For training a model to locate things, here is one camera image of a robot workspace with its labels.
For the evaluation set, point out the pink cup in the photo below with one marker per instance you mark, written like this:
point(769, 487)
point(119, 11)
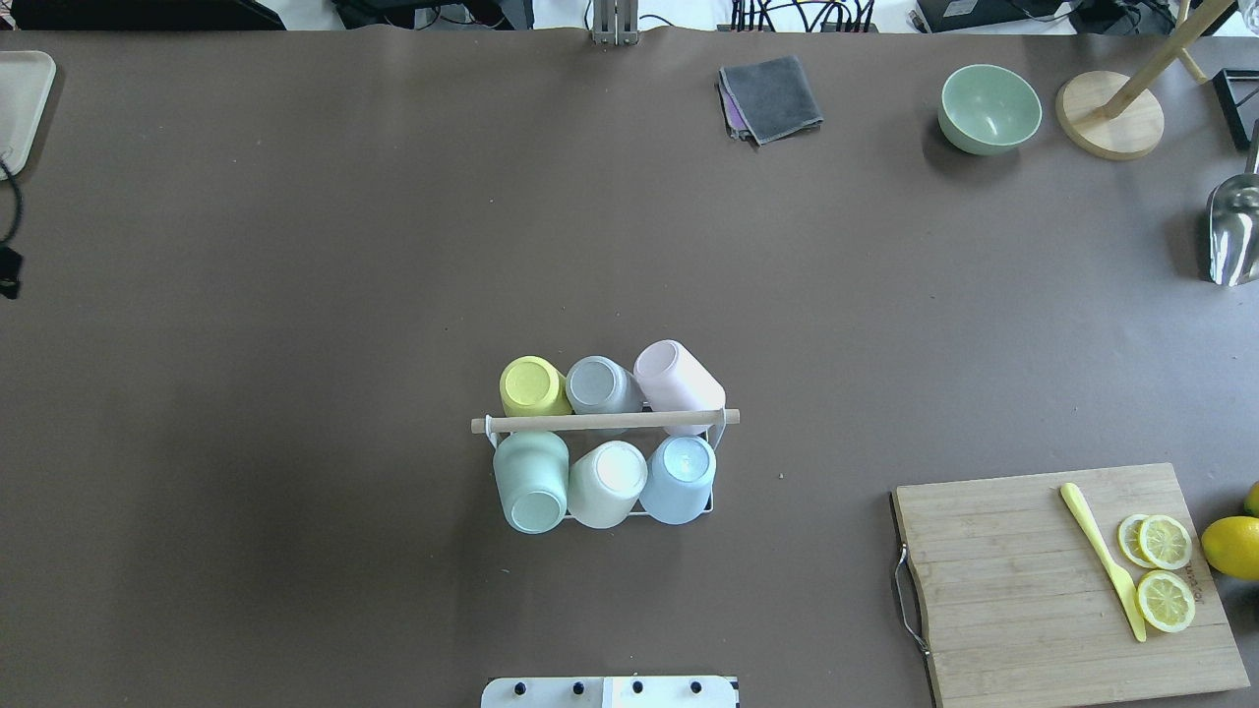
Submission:
point(672, 379)

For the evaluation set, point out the mint green cup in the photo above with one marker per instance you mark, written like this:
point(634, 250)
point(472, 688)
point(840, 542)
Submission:
point(532, 470)

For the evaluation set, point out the grey cup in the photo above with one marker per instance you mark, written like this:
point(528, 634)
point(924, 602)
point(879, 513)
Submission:
point(598, 385)

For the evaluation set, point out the yellow cup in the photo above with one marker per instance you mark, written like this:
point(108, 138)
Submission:
point(532, 386)

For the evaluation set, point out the light blue cup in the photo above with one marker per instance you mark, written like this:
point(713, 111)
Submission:
point(679, 485)

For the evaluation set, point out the white cup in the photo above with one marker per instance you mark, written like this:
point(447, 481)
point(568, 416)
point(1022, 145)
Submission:
point(606, 483)

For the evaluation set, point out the purple cloth underneath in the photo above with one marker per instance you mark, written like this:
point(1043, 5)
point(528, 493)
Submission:
point(736, 126)

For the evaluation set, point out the grey folded cloth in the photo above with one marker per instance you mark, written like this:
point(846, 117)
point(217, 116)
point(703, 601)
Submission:
point(774, 97)

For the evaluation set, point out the mint green bowl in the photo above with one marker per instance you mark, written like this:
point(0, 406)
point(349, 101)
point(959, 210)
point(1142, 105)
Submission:
point(988, 110)

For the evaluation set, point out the black power box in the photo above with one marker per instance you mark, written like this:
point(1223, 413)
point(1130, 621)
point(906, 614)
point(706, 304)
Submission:
point(942, 16)

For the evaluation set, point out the yellow plastic knife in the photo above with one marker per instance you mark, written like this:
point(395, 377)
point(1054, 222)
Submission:
point(1119, 577)

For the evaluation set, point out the bamboo cutting board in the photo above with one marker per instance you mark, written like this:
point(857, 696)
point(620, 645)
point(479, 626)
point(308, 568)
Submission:
point(1017, 610)

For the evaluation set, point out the lemon slice behind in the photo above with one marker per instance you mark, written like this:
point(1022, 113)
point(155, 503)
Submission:
point(1127, 535)

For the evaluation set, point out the lemon slice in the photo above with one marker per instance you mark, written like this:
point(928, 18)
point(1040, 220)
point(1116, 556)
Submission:
point(1127, 535)
point(1165, 601)
point(1164, 542)

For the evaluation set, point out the wooden mug tree stand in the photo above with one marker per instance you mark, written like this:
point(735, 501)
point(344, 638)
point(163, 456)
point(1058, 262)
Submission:
point(1117, 117)

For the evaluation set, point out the lemon slice front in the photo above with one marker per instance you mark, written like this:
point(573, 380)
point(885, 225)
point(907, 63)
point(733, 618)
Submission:
point(1164, 542)

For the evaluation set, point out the lemon slice top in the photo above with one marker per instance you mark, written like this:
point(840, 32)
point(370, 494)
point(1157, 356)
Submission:
point(1165, 601)

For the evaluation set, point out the metal scoop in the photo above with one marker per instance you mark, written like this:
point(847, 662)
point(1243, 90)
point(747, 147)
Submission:
point(1233, 225)

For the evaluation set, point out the whole yellow lemon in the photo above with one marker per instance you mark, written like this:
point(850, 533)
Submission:
point(1230, 545)

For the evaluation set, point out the black tray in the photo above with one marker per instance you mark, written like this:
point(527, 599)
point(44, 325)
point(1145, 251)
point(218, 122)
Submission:
point(1235, 90)

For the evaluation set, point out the white wire cup rack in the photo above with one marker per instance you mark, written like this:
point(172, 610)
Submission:
point(712, 425)

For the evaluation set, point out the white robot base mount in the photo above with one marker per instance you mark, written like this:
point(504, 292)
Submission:
point(684, 690)

